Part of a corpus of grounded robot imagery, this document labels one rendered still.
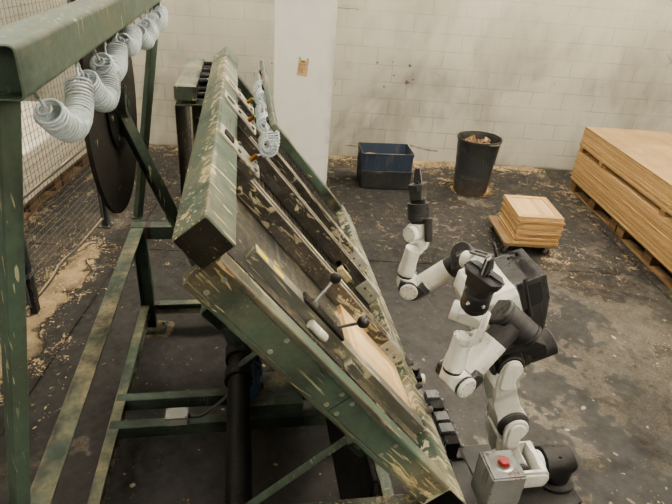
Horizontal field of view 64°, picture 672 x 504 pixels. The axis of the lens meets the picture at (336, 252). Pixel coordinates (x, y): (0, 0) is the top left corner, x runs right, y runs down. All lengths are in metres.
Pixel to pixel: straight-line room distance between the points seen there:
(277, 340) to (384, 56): 5.89
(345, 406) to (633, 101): 6.98
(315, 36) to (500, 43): 2.61
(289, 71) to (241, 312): 4.45
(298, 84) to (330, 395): 4.42
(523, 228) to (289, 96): 2.60
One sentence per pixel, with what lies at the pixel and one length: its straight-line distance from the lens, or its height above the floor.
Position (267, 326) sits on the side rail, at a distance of 1.33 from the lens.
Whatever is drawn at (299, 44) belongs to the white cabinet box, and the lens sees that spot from 5.55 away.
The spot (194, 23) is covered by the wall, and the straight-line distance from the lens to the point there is 7.11.
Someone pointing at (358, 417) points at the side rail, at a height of 1.25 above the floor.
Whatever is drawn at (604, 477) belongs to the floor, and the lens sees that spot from 3.48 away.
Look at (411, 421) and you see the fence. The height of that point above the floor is 0.95.
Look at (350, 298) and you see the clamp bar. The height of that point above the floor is 1.23.
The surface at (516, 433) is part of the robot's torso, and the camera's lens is 2.59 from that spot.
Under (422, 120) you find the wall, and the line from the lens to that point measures 7.25.
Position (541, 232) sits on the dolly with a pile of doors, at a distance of 5.30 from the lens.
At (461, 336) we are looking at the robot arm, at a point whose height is 1.32.
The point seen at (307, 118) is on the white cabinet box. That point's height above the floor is 0.87.
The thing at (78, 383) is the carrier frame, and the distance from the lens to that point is 2.48.
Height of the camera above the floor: 2.38
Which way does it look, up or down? 29 degrees down
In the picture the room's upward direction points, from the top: 4 degrees clockwise
